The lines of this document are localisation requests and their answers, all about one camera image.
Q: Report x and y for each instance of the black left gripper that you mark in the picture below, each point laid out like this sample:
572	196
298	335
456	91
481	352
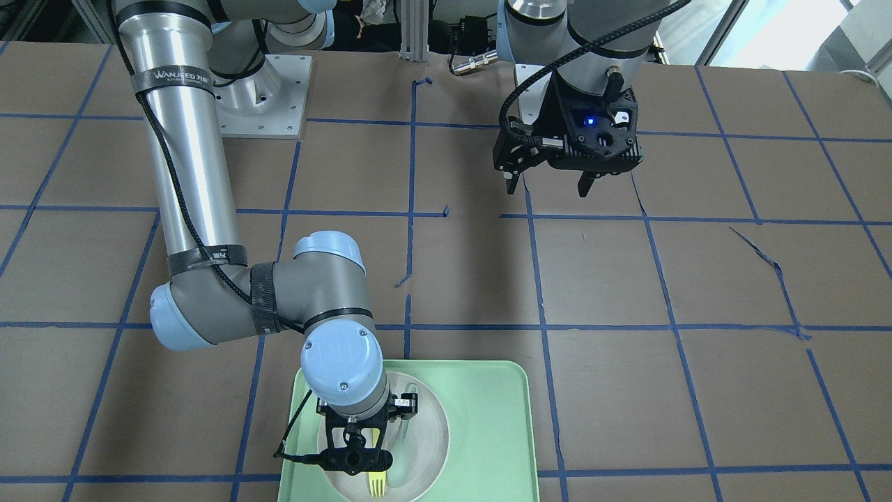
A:
555	113

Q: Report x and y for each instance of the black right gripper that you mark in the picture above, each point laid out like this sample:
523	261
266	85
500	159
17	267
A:
406	404

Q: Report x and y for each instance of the yellow plastic fork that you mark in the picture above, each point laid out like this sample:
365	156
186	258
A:
376	480

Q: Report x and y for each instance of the white round plate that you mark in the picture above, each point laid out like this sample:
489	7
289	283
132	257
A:
419	446

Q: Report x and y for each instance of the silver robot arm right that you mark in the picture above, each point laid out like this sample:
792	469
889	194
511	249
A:
213	295

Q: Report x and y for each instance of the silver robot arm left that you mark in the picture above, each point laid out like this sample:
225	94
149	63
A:
579	39

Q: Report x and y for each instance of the mint green tray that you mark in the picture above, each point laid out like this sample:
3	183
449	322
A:
487	403

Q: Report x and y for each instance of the aluminium frame post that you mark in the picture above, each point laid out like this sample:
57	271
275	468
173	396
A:
413	25

